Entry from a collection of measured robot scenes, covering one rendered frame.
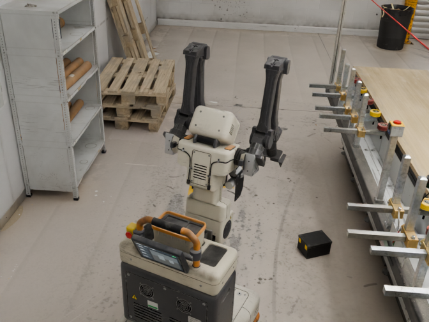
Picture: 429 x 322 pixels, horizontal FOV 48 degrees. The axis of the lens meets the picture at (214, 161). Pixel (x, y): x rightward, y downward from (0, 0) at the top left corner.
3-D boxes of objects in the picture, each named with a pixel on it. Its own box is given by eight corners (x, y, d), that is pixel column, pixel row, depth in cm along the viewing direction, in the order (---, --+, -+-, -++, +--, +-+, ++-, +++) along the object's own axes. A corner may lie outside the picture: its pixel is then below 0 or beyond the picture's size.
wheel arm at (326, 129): (323, 133, 350) (324, 127, 348) (322, 131, 353) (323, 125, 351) (384, 137, 348) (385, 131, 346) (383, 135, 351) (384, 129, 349)
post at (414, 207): (398, 259, 249) (420, 178, 226) (396, 254, 252) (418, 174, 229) (405, 259, 249) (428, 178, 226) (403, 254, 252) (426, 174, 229)
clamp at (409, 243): (406, 248, 237) (408, 239, 234) (398, 230, 248) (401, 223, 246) (417, 248, 236) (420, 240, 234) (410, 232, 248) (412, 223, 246)
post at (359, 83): (346, 139, 383) (357, 81, 360) (346, 137, 386) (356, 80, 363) (351, 139, 383) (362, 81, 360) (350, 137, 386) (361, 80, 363)
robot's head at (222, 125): (224, 140, 227) (234, 110, 230) (185, 130, 235) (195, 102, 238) (232, 149, 240) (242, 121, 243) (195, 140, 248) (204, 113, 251)
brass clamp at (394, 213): (392, 218, 259) (394, 210, 256) (385, 204, 270) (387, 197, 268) (403, 219, 258) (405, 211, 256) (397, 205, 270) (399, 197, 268)
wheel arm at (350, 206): (346, 211, 262) (348, 205, 260) (346, 207, 265) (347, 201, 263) (428, 217, 260) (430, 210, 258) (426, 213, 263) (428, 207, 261)
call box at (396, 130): (389, 137, 271) (392, 124, 267) (386, 132, 277) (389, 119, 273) (401, 138, 270) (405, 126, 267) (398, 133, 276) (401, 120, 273)
